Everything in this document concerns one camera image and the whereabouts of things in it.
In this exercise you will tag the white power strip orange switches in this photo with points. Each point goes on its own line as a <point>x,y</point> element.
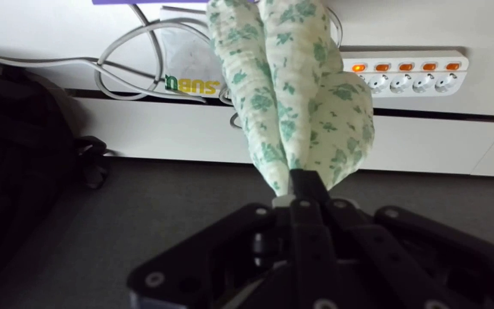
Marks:
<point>407,80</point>

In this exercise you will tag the white cloth with green print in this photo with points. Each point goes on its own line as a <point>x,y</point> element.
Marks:
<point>304,104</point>

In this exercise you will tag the white packet with printed logo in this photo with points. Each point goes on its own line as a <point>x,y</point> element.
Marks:
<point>189,63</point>

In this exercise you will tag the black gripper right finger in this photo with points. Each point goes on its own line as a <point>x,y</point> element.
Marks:
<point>343,259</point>

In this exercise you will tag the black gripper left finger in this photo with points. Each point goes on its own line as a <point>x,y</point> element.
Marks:
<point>299,241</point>

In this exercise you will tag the black fabric bundle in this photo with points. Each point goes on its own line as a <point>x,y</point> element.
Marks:
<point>12,173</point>

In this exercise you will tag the purple paper sheet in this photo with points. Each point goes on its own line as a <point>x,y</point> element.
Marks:
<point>144,3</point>

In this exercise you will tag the grey partition wall panel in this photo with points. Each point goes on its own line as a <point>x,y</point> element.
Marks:
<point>144,229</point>

